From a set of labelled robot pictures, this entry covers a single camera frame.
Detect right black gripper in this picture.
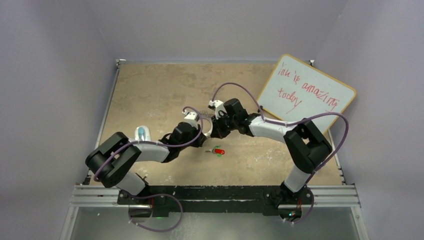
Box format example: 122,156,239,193
211,112,238,140

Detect silver disc with keyrings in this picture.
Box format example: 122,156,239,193
198,111,215,138

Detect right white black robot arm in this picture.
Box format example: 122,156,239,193
208,98,333,204

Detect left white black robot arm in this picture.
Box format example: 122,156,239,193
85,122,207,205

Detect keys with red green tags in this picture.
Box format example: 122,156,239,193
205,145,226,157

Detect whiteboard with red writing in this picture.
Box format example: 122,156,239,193
257,54,357,122

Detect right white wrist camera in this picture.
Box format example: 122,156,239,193
208,100,227,120

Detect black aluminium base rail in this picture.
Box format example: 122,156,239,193
117,185,315,220

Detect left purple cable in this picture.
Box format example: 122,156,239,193
93,106,184,233

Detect purple cable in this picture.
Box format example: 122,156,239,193
211,82,350,224
93,106,184,233

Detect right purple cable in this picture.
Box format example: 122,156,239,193
211,82,350,224

